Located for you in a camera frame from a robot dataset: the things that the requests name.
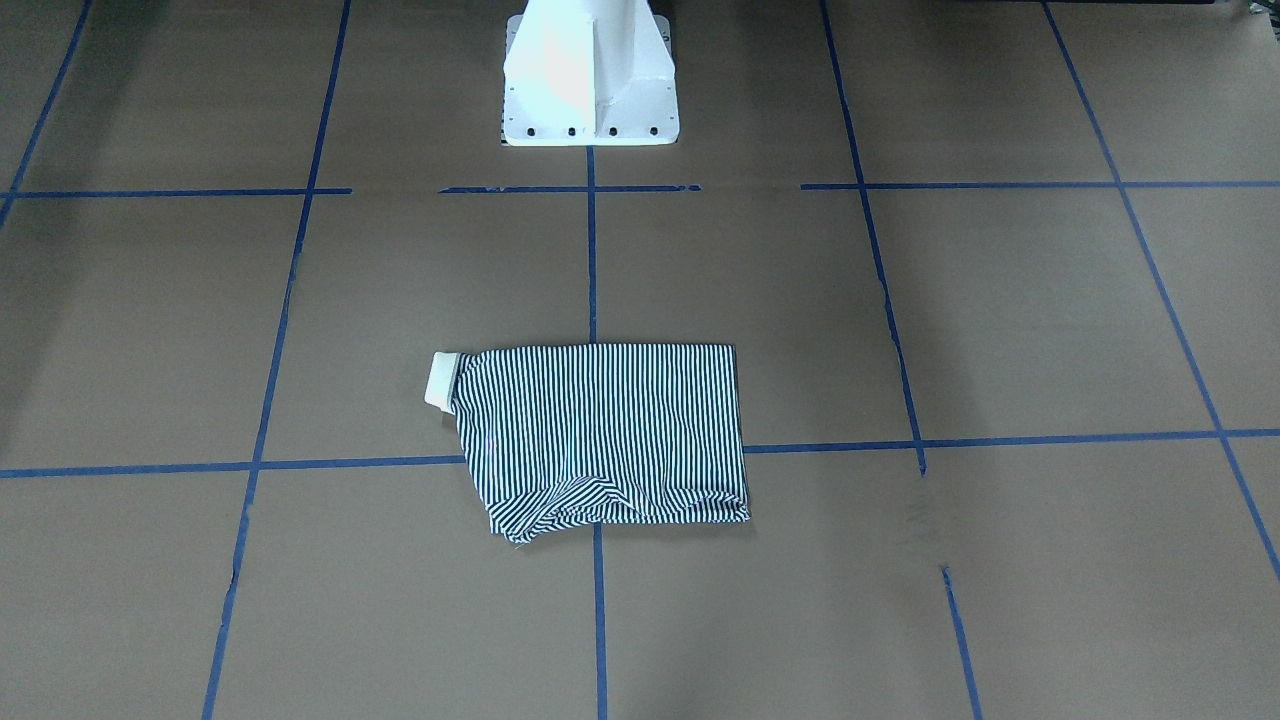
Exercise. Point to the striped polo shirt white collar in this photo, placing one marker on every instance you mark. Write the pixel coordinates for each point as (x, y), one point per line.
(559, 437)

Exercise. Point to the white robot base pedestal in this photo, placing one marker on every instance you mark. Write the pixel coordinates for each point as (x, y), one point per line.
(589, 73)

